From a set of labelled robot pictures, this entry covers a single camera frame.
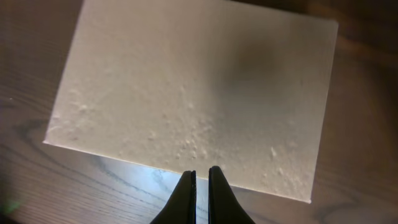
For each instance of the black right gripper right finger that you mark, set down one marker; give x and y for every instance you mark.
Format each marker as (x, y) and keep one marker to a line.
(223, 207)

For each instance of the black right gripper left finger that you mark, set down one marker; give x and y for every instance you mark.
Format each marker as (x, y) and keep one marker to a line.
(181, 205)

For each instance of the brown cardboard box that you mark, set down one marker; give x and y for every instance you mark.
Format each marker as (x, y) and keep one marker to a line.
(185, 85)

